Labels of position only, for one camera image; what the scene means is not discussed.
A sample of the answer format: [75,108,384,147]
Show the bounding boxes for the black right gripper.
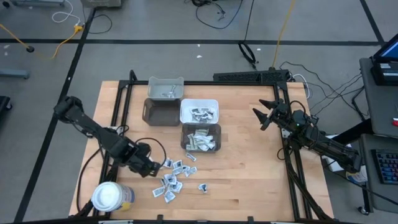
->
[252,98,292,131]

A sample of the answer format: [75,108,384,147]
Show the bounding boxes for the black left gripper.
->
[129,144,163,179]

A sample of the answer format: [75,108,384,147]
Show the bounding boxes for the black perforated metal bar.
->
[213,69,291,85]

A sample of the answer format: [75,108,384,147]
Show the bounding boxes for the smoky translucent plastic bin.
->
[142,98,182,127]
[180,123,223,154]

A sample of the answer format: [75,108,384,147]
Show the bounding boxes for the white-lidded wipes canister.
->
[91,181,137,213]

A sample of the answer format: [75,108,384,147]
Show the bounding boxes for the white plastic bin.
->
[179,98,220,124]

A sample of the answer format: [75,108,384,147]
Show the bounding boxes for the light grey plastic bin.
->
[147,76,185,101]

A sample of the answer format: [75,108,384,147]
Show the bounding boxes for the white paper box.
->
[320,134,354,173]

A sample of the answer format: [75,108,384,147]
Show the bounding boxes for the black beam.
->
[332,119,374,146]

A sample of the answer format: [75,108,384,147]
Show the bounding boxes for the grey side table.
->
[359,133,398,215]
[359,57,398,138]

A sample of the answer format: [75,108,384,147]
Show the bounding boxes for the small yellow-label wipes canister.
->
[345,169,369,185]

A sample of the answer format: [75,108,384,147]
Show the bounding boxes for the black laptop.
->
[370,40,398,87]

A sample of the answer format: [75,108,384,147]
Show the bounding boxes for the black keyboard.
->
[371,149,398,185]

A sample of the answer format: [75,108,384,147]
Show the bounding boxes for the black chair base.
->
[0,95,14,126]

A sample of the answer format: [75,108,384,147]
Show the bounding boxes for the grey table foot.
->
[11,0,67,7]
[0,68,30,80]

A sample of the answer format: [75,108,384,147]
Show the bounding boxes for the black cable bundle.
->
[238,0,258,71]

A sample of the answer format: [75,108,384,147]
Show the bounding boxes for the black loose cables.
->
[279,60,371,123]

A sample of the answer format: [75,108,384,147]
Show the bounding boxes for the yellow hanging cable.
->
[272,0,297,68]
[0,22,32,48]

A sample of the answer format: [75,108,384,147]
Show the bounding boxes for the black aluminium frame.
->
[70,70,335,224]

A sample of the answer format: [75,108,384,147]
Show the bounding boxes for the black floor cable tangle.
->
[185,0,245,30]

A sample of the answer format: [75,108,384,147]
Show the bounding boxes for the black floor cable loop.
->
[83,0,113,35]

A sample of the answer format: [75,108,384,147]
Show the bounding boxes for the yellow extension cord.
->
[32,24,85,60]

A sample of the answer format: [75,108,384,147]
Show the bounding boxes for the white floor cable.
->
[51,0,82,26]

